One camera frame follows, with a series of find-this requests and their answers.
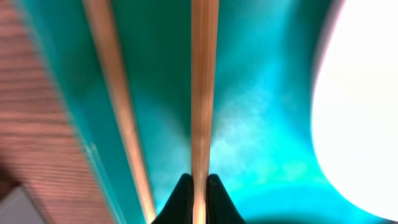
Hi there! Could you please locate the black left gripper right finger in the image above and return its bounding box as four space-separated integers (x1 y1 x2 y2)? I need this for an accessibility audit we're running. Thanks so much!
206 174 246 224

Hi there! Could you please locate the white round plate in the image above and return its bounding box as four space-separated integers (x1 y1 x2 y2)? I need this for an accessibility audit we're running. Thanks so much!
310 0 397 221

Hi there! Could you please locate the grey plastic dish rack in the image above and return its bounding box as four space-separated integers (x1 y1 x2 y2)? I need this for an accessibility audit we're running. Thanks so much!
1 187 47 224

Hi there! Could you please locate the teal plastic tray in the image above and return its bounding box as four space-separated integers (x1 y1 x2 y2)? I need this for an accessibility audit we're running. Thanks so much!
18 0 384 223

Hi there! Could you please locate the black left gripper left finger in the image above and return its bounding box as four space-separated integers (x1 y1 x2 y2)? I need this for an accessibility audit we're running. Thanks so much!
152 173 193 224

